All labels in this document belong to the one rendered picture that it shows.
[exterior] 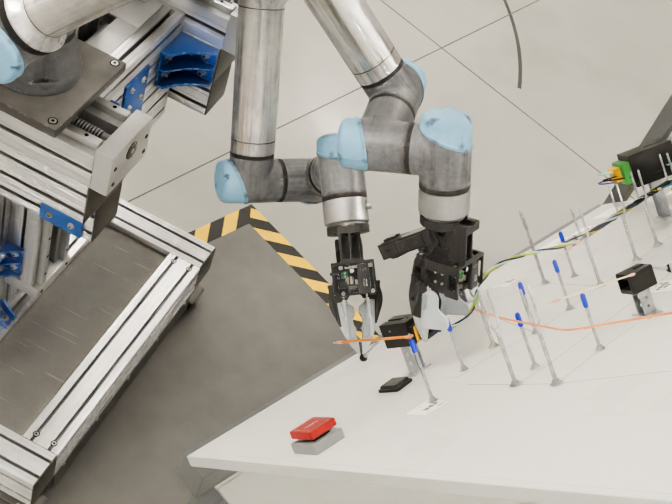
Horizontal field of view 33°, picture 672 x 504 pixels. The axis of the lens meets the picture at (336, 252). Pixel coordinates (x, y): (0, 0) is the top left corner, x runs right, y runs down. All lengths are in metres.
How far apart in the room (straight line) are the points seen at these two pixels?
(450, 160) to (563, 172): 2.50
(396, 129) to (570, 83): 2.92
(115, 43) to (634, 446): 1.30
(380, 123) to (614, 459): 0.61
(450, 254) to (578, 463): 0.47
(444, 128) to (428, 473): 0.48
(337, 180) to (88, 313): 1.14
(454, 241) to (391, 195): 2.03
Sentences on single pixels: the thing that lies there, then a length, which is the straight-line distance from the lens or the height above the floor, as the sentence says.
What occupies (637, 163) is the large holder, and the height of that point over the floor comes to 1.16.
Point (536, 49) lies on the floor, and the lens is 4.61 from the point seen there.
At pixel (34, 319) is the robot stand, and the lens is 2.82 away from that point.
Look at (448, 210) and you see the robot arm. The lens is 1.63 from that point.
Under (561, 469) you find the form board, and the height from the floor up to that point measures 1.44.
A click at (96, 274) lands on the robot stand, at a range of 2.93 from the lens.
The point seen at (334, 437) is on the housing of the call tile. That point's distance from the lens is 1.64.
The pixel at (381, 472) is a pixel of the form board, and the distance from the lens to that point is 1.48.
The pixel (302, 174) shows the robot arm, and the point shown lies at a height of 1.14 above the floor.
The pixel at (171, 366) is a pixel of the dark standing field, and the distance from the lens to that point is 3.04.
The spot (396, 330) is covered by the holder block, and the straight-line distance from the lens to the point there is 1.79.
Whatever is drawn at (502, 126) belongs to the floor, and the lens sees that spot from 4.15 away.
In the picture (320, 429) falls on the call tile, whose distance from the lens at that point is 1.63.
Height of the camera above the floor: 2.43
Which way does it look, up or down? 45 degrees down
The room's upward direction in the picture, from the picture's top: 22 degrees clockwise
